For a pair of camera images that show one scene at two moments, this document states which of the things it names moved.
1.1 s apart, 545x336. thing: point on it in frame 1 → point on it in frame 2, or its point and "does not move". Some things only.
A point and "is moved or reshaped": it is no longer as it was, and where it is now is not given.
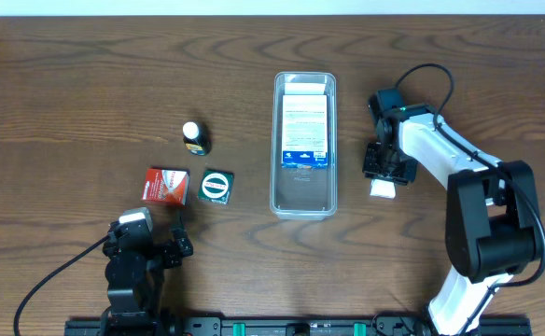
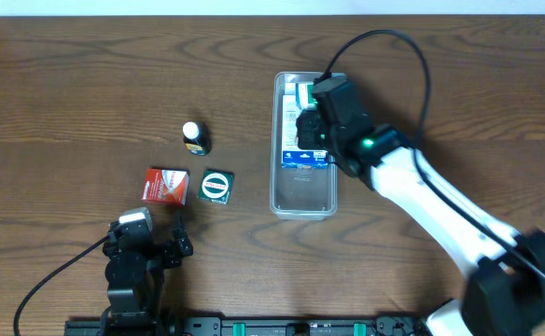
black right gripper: [389, 165] → [310, 129]
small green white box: [383, 189] is moved or reshaped
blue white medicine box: [304, 132] does not move
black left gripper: [168, 249] does not move
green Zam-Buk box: [216, 186] does not move
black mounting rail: [283, 326] does not move
